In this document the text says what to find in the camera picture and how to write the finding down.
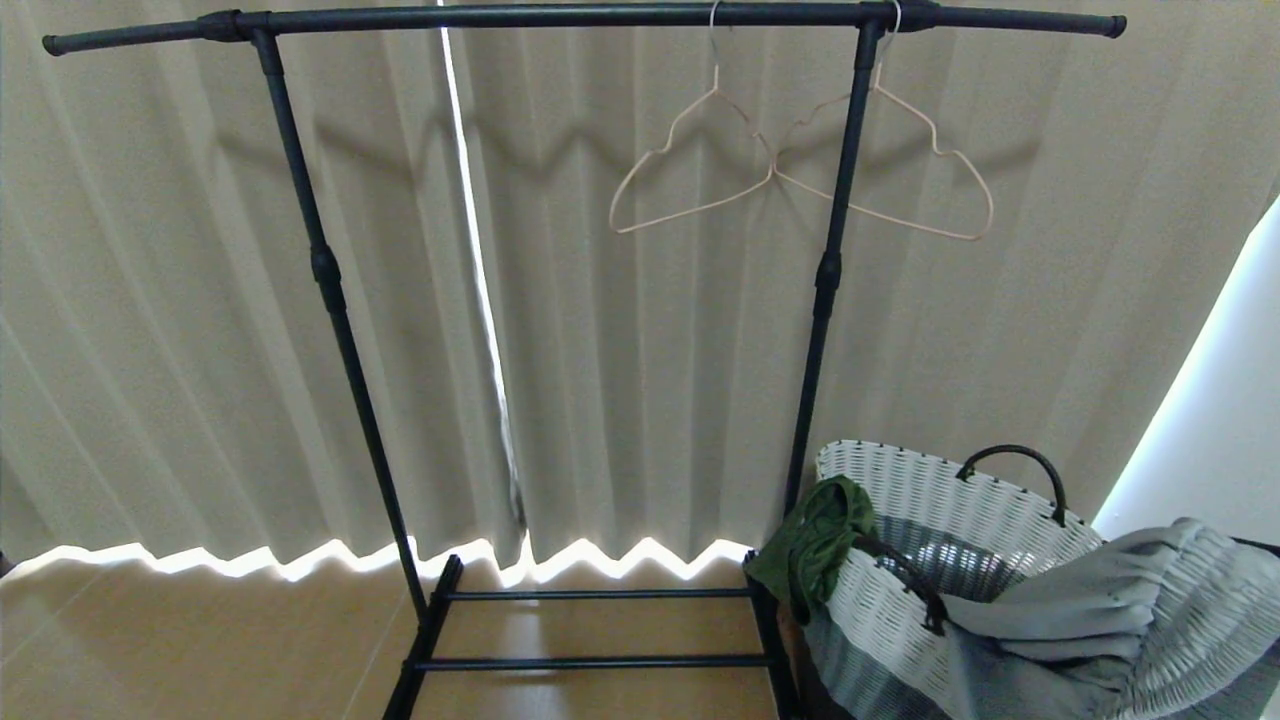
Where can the pink clothes hanger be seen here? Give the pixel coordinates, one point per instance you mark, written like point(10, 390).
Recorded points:
point(716, 85)
point(900, 215)

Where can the pale grey shorts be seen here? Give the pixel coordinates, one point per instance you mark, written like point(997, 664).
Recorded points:
point(1050, 620)

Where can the white laundry basket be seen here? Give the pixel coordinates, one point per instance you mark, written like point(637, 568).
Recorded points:
point(960, 500)

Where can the black clothes rack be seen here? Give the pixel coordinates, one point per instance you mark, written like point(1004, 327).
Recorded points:
point(560, 16)

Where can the green garment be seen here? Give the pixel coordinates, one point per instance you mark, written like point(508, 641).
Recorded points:
point(820, 540)

